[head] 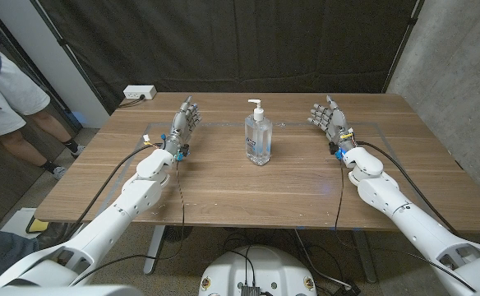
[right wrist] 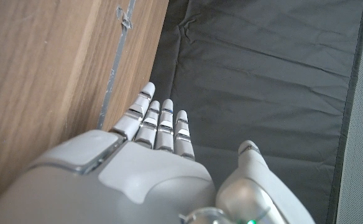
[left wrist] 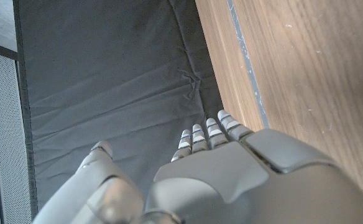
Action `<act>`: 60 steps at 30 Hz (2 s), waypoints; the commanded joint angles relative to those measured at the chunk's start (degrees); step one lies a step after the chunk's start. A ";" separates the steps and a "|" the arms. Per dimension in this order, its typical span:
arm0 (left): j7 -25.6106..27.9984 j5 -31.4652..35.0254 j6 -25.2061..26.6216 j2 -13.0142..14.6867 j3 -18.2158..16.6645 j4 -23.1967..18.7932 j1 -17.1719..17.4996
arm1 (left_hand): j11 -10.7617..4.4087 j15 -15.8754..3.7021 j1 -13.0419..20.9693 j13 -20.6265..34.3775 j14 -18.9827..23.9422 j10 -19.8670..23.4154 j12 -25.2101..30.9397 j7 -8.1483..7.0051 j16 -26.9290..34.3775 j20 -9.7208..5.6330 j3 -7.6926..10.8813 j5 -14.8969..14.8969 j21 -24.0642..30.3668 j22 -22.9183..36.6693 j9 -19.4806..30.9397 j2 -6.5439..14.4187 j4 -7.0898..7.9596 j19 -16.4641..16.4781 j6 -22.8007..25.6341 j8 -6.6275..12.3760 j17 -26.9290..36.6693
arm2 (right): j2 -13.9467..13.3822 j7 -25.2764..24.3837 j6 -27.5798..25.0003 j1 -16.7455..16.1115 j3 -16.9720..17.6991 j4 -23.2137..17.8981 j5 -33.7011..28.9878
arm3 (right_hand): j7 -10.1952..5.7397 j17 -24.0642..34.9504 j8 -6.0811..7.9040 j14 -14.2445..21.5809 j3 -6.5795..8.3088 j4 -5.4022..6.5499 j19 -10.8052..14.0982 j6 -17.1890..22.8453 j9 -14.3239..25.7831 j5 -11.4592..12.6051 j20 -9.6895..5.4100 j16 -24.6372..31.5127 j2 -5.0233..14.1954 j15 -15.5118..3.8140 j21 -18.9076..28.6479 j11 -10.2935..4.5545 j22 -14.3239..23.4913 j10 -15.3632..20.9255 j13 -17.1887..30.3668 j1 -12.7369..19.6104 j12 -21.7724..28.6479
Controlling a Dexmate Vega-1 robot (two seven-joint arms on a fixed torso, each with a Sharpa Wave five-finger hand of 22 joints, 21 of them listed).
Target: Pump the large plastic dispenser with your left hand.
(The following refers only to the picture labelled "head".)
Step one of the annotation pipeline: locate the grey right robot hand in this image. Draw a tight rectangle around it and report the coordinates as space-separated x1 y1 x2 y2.
307 95 357 153

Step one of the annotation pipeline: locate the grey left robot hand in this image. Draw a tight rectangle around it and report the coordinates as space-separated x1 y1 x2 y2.
164 95 203 153

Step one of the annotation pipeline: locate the clear plastic pump dispenser bottle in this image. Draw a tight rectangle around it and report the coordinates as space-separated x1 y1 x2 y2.
244 99 274 167

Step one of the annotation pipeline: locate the white power strip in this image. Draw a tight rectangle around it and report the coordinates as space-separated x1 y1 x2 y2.
122 85 158 100

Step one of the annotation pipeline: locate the black backdrop curtain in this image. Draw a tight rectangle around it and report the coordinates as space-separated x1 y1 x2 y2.
38 0 421 114

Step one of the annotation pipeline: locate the black backdrop stand pole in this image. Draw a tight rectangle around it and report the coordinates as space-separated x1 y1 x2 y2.
382 0 425 94
29 0 110 113

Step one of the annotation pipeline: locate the blue floor object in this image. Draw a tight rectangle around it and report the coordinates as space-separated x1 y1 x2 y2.
69 110 89 127

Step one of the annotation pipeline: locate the black round fan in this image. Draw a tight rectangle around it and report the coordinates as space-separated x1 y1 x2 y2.
164 224 194 243

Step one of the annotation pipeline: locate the grey table leg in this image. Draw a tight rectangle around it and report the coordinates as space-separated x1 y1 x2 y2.
353 229 378 284
143 224 167 275

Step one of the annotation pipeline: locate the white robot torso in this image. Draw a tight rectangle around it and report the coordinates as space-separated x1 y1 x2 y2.
198 245 318 296

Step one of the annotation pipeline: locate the black floor power adapter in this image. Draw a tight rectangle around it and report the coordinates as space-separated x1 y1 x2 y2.
334 281 362 296

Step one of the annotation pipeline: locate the yellow flat object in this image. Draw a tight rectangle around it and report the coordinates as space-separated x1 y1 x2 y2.
25 216 50 234

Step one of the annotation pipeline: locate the person in white shorts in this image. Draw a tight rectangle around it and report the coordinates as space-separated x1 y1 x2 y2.
0 26 86 181

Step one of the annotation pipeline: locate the white flat board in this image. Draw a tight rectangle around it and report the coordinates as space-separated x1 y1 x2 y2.
0 207 44 240

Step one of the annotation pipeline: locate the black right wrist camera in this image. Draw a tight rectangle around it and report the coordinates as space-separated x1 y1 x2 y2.
328 141 344 161

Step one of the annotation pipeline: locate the black power strip cable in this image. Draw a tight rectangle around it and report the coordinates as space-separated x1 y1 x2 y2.
118 95 146 109

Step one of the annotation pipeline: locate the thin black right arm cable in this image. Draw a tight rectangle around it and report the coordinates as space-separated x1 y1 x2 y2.
333 159 478 293

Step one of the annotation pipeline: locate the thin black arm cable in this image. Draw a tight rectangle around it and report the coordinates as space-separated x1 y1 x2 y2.
70 158 186 287
333 159 478 293

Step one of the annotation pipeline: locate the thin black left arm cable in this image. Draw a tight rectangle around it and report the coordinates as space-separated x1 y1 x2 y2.
70 158 186 287

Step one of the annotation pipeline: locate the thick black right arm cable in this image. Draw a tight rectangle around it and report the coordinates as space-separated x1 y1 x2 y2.
355 140 459 236

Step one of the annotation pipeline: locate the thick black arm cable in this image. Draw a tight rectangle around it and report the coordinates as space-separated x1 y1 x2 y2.
69 142 163 243
355 140 459 236

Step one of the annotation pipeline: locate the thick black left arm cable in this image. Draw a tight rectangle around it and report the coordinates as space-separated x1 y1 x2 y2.
69 142 163 243

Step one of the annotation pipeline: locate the grey floor cable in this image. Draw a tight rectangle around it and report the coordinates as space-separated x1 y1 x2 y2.
294 229 350 289

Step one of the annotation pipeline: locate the black torso cable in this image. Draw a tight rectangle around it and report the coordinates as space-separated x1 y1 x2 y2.
222 236 258 287

